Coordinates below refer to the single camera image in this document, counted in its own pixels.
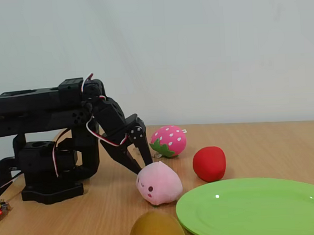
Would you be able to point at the brown kiwi toy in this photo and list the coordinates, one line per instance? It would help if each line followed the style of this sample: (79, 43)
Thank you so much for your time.
(156, 229)

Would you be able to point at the pink strawberry plush toy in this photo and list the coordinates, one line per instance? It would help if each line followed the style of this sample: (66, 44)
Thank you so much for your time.
(173, 140)

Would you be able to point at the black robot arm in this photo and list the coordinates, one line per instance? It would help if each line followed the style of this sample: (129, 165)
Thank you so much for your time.
(28, 99)

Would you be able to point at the green plastic plate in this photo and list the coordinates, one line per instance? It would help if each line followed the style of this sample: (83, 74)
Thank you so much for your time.
(249, 209)

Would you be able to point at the pink peach plush toy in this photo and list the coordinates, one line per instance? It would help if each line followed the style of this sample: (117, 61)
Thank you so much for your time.
(160, 182)

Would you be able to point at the red strawberry toy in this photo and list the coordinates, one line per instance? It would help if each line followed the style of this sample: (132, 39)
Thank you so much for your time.
(208, 163)

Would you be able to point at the small controller circuit board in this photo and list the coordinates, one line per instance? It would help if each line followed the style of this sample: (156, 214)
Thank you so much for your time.
(0, 208)

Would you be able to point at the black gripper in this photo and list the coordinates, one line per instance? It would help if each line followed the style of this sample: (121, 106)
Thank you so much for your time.
(127, 134)

